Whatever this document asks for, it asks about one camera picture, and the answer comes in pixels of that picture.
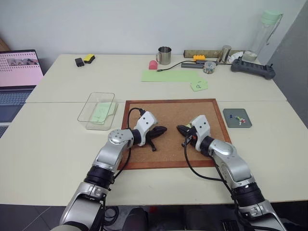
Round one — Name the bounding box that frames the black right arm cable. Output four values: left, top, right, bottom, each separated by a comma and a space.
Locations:
183, 137, 244, 218

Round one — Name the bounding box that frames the open laptop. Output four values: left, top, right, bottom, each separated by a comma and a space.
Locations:
0, 49, 45, 140

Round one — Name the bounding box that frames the grey usb hub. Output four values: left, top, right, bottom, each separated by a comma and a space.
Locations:
180, 63, 205, 69

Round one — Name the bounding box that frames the brown wooden object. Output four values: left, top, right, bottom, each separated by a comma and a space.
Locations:
0, 33, 12, 52

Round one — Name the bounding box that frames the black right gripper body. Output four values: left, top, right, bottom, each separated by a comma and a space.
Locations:
186, 126, 197, 145

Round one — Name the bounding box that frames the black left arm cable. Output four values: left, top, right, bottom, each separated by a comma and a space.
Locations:
113, 108, 146, 180

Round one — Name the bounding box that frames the yellow and black sponge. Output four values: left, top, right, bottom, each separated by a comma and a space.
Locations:
83, 53, 96, 64

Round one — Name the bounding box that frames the large green paper sheet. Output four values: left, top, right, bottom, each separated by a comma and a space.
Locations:
141, 69, 204, 83

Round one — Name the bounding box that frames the plain green note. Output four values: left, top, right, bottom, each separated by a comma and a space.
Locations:
90, 102, 116, 125

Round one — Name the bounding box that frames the dark rounded shape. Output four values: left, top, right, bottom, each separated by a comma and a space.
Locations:
125, 206, 150, 231

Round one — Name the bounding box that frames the stainless steel mug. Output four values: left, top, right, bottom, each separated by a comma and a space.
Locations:
155, 46, 173, 65

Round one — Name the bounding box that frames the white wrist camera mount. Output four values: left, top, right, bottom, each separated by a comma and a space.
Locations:
190, 115, 211, 151
133, 111, 158, 147

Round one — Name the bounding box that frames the metal cylinder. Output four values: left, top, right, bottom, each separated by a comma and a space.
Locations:
217, 45, 232, 64

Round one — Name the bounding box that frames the black usb cable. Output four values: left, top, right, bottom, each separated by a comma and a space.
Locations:
156, 61, 193, 73

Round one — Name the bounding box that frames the green note with writing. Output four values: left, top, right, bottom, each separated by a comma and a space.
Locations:
189, 79, 209, 92

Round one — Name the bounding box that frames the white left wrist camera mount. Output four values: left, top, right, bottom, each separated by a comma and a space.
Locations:
133, 111, 158, 147

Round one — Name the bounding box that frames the roll of tape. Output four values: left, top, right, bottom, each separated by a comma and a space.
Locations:
242, 50, 258, 62

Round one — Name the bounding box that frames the clear jar of pushpins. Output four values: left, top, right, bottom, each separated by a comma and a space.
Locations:
203, 61, 216, 75

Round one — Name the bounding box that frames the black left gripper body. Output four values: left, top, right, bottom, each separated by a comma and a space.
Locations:
143, 127, 158, 153

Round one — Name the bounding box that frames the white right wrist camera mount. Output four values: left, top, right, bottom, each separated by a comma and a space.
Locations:
190, 115, 211, 151

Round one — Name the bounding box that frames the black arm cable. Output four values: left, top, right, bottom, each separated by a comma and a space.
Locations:
113, 108, 146, 180
183, 137, 244, 218

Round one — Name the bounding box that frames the crumpled white tissue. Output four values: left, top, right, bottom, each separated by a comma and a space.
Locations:
228, 51, 245, 64

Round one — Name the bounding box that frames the grey tray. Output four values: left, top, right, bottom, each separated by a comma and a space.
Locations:
222, 108, 254, 129

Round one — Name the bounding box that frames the wood-framed cork board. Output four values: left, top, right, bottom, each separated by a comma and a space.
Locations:
119, 98, 233, 170

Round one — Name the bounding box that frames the long wooden bar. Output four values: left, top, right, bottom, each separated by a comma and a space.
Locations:
183, 50, 246, 59

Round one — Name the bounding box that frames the clear plastic box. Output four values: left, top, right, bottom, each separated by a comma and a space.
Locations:
77, 92, 119, 131

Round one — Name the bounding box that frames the grey remote controller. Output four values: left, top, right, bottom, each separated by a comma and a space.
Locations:
230, 56, 276, 80

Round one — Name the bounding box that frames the black cable under table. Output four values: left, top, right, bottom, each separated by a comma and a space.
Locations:
103, 205, 120, 228

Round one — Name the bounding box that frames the clear bottle green lid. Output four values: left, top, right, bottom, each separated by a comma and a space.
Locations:
250, 9, 284, 59

